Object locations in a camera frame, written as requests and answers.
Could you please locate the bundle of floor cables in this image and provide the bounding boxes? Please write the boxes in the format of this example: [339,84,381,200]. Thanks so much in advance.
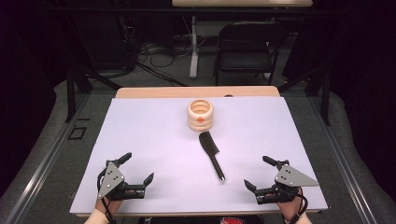
[122,17,200,88]

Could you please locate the beige background table top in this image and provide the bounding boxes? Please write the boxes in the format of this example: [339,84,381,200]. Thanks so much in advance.
[171,0,314,8]

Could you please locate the white table leg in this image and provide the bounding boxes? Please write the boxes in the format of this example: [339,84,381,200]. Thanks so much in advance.
[189,15,201,79]

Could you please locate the grey metal floor rail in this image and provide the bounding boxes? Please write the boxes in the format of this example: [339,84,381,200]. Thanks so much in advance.
[311,96,379,224]
[0,92,92,224]

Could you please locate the wooden table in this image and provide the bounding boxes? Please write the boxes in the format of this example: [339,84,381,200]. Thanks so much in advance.
[75,85,324,218]

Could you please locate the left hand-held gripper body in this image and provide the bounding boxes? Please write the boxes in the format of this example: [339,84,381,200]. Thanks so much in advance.
[97,160,148,201]

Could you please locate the black folding chair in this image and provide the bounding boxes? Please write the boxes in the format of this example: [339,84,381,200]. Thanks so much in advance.
[212,21,290,87]

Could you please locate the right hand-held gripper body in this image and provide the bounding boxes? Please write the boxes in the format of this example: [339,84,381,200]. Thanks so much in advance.
[254,160,320,205]

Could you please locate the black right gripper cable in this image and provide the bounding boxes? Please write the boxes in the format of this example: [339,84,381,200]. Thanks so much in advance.
[289,186,309,224]

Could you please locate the person's left hand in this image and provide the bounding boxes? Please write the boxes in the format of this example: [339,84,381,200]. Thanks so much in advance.
[94,189,138,217]

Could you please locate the cream ribbed cup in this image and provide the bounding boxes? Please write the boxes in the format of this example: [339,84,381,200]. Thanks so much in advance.
[187,98,215,133]

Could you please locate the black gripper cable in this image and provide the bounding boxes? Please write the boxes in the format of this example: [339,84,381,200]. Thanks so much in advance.
[289,186,309,224]
[96,169,118,224]

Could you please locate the person's right hand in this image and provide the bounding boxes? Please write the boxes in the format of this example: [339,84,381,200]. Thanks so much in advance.
[275,187,308,223]

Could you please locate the black spatula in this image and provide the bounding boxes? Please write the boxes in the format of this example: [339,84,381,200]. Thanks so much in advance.
[198,131,227,183]

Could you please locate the red printed clothing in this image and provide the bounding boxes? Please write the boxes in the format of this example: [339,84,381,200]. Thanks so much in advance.
[219,217,248,224]

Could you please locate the white table mat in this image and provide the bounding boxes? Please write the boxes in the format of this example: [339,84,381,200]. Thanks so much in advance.
[68,95,330,216]

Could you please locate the black horizontal frame bar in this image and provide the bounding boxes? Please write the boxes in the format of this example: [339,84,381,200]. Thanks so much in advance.
[46,7,344,17]

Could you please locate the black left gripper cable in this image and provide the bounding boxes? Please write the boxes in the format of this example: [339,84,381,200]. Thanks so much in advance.
[96,169,118,224]

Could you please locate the black metal stand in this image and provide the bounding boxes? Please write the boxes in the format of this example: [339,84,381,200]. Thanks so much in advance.
[277,63,332,127]
[63,18,123,124]

